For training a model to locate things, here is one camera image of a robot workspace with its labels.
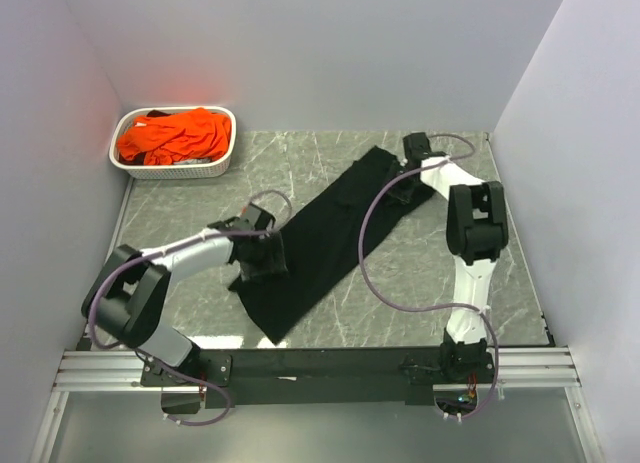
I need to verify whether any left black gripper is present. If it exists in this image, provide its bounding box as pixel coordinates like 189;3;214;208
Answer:
241;232;289;285

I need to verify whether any black t-shirt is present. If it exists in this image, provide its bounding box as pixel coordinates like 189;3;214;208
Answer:
227;146;436;345

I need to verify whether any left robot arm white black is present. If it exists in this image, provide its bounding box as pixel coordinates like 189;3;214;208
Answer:
81;227;287;385

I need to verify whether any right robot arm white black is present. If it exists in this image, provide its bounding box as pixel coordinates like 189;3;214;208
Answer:
386;154;509;382

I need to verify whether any black base beam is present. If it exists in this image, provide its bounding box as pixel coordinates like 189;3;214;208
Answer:
139;346;501;415

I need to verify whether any white plastic laundry basket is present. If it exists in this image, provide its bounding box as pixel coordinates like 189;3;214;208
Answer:
109;106;237;180

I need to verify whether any orange t-shirt in basket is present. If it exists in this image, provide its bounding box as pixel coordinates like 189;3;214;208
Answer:
115;107;233;166

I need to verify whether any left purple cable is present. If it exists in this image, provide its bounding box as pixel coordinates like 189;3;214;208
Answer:
88;190;294;427

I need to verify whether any purple cable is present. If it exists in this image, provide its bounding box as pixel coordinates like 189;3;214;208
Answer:
358;132;501;425
88;190;294;427

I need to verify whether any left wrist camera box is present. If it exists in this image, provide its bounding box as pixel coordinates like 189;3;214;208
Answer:
239;203;276;231

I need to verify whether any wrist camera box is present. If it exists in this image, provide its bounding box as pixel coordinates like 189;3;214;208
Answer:
402;132;433;167
239;203;276;231

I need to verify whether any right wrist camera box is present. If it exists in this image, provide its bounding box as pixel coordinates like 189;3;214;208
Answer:
402;132;433;167

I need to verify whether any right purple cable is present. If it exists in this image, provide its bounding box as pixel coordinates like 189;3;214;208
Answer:
358;132;501;425

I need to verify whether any aluminium rail frame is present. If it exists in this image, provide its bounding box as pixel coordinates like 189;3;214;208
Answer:
29;346;604;462

